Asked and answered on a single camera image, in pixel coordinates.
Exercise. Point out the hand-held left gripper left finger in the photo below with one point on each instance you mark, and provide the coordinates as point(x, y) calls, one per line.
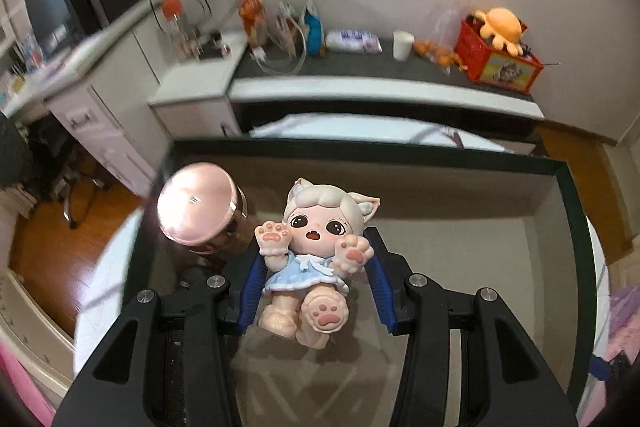
point(250, 292)

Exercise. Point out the white low nightstand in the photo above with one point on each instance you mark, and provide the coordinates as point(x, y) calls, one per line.
point(200, 107)

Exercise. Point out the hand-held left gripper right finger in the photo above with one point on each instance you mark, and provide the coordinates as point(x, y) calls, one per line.
point(382, 292)

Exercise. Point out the black office chair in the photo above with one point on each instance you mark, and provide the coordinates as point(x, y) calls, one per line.
point(75, 177)

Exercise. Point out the red printed box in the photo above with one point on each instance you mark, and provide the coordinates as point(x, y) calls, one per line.
point(505, 72)

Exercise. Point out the clear plastic bag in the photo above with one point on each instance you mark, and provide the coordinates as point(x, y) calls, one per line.
point(447, 17)

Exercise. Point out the white bed frame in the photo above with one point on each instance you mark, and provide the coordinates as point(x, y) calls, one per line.
point(30, 332)

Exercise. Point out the orange octopus plush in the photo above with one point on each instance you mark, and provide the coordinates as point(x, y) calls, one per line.
point(500, 24)

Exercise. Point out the pink box with dark rim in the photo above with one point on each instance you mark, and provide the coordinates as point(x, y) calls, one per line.
point(450, 232)

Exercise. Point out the pink blanket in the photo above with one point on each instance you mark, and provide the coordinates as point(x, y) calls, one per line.
point(25, 387)

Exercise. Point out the rose gold round jar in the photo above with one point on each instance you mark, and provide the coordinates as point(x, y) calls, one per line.
point(195, 202)

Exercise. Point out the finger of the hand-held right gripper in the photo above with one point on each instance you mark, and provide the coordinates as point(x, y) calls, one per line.
point(599, 368)

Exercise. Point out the pink quilted cloth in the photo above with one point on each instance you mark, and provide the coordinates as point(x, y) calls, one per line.
point(622, 317)

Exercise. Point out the pile of small tangerines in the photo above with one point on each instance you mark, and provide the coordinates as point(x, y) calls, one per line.
point(440, 54)

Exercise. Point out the blue snack bag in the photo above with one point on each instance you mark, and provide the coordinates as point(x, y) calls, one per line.
point(314, 34)

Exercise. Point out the clear bottle with orange cap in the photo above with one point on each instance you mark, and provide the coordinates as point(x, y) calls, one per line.
point(172, 22)

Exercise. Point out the white desk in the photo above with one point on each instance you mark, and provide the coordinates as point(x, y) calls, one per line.
point(115, 117)

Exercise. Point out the small black case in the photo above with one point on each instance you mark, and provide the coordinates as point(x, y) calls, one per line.
point(215, 47)

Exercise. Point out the black computer monitor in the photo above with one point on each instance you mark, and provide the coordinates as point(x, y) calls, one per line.
point(50, 12)

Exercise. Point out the dark-topped low shelf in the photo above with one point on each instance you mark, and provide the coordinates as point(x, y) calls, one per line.
point(360, 67)

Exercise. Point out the orange snack bag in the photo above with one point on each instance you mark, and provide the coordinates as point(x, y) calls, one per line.
point(252, 17)

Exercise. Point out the white paper cup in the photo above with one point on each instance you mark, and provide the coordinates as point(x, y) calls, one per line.
point(403, 47)

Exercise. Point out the white snack bag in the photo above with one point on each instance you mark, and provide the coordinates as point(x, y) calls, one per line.
point(287, 27)

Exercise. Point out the cat-eared doll figurine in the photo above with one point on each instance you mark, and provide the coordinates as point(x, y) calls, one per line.
point(310, 227)

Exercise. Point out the wet wipes pack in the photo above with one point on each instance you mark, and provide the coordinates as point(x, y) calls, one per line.
point(352, 41)

